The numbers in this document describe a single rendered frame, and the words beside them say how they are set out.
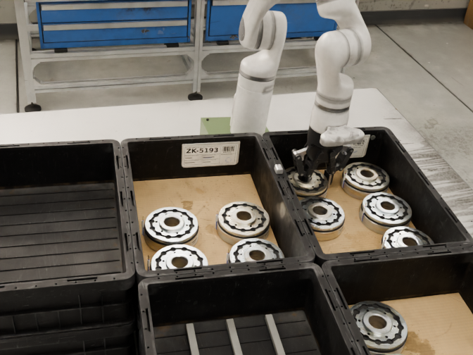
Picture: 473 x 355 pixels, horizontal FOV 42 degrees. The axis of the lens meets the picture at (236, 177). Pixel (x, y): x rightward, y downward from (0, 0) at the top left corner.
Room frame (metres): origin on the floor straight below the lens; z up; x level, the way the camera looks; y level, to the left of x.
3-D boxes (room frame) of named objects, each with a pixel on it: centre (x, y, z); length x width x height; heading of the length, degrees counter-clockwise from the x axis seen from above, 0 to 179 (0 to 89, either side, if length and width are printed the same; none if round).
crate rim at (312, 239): (0.99, -0.24, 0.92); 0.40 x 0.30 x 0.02; 16
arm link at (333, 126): (1.07, -0.18, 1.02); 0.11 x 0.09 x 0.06; 22
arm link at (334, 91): (1.09, -0.17, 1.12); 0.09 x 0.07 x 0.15; 123
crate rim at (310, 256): (0.91, 0.05, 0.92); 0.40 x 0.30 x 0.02; 16
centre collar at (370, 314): (0.70, -0.25, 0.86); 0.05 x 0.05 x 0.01
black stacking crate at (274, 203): (0.91, 0.05, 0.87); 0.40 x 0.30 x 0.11; 16
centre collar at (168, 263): (0.79, 0.08, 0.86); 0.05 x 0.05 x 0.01
